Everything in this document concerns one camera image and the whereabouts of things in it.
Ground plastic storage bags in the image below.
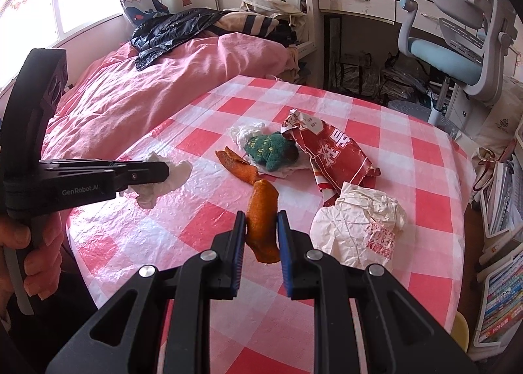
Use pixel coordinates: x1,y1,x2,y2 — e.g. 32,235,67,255
333,51,434,103

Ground green knitted toy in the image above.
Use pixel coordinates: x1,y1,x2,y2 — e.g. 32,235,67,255
244,132,299,172

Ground large cream book cart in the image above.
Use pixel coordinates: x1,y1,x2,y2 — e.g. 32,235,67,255
470,252,523,362

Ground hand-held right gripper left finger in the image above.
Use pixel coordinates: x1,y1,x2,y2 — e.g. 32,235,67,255
45,211,248,374

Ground cream canvas bag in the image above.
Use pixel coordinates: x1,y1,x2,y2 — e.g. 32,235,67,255
237,0,307,32

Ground beige navy striped cloth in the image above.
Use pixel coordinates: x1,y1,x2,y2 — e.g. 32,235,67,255
204,10,282,38

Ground small cream book cart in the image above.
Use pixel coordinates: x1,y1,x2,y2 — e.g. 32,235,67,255
476,149,523,262

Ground row of spiral notebooks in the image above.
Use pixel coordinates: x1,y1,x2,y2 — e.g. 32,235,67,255
482,157,516,236

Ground white crumpled paper bag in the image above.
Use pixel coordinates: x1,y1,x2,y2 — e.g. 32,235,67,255
310,182,408,272

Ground white tissue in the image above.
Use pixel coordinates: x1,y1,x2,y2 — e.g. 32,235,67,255
227,122,313,182
120,151,193,209

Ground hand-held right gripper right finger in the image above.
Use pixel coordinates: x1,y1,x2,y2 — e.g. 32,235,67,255
277,211,479,374

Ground pink blanket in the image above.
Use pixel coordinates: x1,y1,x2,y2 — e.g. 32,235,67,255
41,33,301,215

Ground row of colourful children's books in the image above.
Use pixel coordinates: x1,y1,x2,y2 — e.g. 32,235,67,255
480,260,523,344

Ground black puffer jacket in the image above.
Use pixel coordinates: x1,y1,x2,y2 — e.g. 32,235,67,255
130,8,229,71

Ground red white snack bag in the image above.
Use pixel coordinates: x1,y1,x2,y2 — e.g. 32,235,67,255
282,109,381,205

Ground yellow trash bin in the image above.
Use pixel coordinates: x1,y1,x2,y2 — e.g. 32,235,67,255
451,311,470,352

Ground white bag with red handles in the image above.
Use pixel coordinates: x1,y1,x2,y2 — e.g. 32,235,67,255
474,147,511,191

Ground person's left hand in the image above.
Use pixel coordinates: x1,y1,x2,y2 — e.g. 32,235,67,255
0,215,65,319

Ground white printed tote bag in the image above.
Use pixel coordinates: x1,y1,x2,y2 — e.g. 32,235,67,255
474,80,523,154

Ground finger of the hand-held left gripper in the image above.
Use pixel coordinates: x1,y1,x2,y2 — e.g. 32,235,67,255
39,158,171,196

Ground red white checked tablecloth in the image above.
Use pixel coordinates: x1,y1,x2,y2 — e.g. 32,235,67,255
65,75,477,374

